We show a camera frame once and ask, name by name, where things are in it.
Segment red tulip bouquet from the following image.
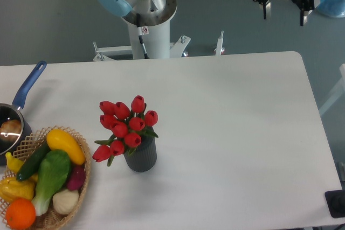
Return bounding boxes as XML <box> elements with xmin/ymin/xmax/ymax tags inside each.
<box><xmin>92</xmin><ymin>95</ymin><xmax>158</xmax><ymax>166</ymax></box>

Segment dark grey ribbed vase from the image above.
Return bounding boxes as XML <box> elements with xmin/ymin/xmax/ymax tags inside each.
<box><xmin>124</xmin><ymin>136</ymin><xmax>157</xmax><ymax>172</ymax></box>

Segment black device at table edge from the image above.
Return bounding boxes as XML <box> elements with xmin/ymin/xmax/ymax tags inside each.
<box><xmin>325</xmin><ymin>190</ymin><xmax>345</xmax><ymax>218</ymax></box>

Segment yellow squash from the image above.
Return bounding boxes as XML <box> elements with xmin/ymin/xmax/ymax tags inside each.
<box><xmin>46</xmin><ymin>129</ymin><xmax>86</xmax><ymax>165</ymax></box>

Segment purple red onion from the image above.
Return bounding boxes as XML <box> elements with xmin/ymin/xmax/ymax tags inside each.
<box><xmin>66</xmin><ymin>165</ymin><xmax>86</xmax><ymax>191</ymax></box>

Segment green bok choy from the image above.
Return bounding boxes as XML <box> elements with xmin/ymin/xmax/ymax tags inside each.
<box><xmin>32</xmin><ymin>150</ymin><xmax>71</xmax><ymax>217</ymax></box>

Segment dark green cucumber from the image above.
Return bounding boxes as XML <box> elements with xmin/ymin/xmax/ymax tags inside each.
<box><xmin>16</xmin><ymin>142</ymin><xmax>51</xmax><ymax>182</ymax></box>

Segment white garlic bulb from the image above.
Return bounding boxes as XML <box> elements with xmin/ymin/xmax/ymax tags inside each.
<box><xmin>52</xmin><ymin>189</ymin><xmax>79</xmax><ymax>215</ymax></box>

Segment brown bread roll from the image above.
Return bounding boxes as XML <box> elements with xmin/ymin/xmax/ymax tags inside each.
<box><xmin>1</xmin><ymin>120</ymin><xmax>22</xmax><ymax>142</ymax></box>

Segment yellow banana pepper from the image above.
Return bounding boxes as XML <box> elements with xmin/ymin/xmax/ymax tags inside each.
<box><xmin>5</xmin><ymin>152</ymin><xmax>24</xmax><ymax>177</ymax></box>

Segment woven wicker basket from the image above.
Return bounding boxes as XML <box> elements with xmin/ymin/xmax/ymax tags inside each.
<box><xmin>12</xmin><ymin>126</ymin><xmax>91</xmax><ymax>229</ymax></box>

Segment yellow gourd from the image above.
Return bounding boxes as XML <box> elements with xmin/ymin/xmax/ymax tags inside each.
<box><xmin>1</xmin><ymin>177</ymin><xmax>36</xmax><ymax>203</ymax></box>

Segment orange fruit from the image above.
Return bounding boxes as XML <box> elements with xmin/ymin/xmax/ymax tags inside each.
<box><xmin>5</xmin><ymin>198</ymin><xmax>36</xmax><ymax>229</ymax></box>

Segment white frame at right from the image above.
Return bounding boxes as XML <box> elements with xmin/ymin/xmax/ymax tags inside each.
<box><xmin>319</xmin><ymin>64</ymin><xmax>344</xmax><ymax>117</ymax></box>

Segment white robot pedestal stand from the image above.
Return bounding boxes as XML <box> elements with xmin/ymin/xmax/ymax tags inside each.
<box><xmin>92</xmin><ymin>14</ymin><xmax>226</xmax><ymax>62</ymax></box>

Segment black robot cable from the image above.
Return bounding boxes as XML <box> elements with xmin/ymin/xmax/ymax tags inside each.
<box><xmin>135</xmin><ymin>13</ymin><xmax>149</xmax><ymax>59</ymax></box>

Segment blue handled saucepan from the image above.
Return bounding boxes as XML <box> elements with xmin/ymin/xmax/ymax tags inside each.
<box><xmin>1</xmin><ymin>61</ymin><xmax>47</xmax><ymax>166</ymax></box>

